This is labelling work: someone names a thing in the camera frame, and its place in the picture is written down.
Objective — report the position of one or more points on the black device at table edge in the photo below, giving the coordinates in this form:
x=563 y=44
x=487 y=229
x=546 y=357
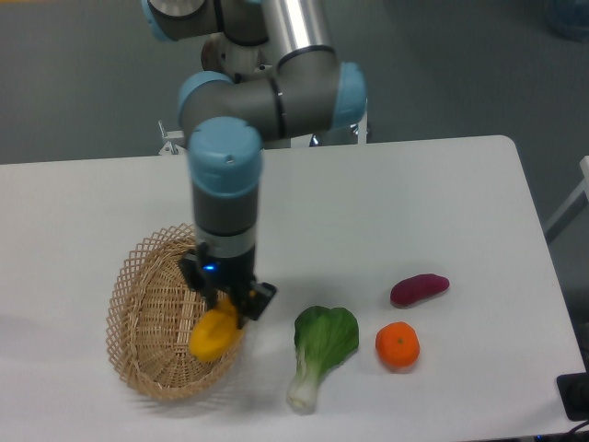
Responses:
x=573 y=390

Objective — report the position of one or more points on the white furniture frame at right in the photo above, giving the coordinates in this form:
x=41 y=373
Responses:
x=571 y=207

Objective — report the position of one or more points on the green bok choy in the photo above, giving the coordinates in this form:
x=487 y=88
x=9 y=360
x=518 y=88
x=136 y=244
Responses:
x=323 y=339

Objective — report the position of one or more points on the purple sweet potato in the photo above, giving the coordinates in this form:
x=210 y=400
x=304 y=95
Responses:
x=416 y=289

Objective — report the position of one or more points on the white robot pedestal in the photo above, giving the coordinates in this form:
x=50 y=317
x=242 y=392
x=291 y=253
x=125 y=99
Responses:
x=240 y=63

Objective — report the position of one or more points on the orange tangerine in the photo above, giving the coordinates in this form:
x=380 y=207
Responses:
x=397 y=345

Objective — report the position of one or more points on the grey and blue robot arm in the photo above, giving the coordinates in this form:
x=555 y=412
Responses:
x=275 y=76

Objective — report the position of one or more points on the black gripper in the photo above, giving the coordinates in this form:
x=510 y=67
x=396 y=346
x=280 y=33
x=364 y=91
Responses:
x=209 y=274

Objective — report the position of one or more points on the white metal base frame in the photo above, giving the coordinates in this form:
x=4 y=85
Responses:
x=173 y=142

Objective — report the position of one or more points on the yellow mango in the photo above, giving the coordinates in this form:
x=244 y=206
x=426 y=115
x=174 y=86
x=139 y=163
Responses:
x=215 y=332

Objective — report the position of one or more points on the woven wicker basket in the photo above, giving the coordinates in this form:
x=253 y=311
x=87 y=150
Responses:
x=151 y=316

